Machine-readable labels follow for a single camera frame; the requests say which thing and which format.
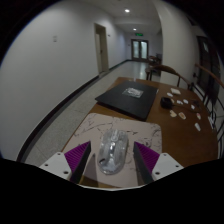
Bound small white box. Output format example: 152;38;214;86
170;87;182;96

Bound small beige sticker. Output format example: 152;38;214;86
168;109;179;119
177;111;188;121

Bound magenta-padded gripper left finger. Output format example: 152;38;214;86
39;140;93;185

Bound black railing with wooden handrail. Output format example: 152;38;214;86
192;62;224;160

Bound white marble-print mouse pad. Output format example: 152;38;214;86
61;112;164;189

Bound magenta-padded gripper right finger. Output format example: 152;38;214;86
132;140;185;186

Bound pale side door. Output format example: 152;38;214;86
93;22;110;77

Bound glass double door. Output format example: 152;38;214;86
130;38;150;62

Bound transparent computer mouse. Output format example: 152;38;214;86
96;128;130;176

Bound dark framed window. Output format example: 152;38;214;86
196;35;221;98

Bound black charger block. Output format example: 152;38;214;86
159;96;175;110

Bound black closed laptop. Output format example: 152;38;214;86
94;80;160;122

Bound dark wooden chair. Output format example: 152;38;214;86
145;63;195;91

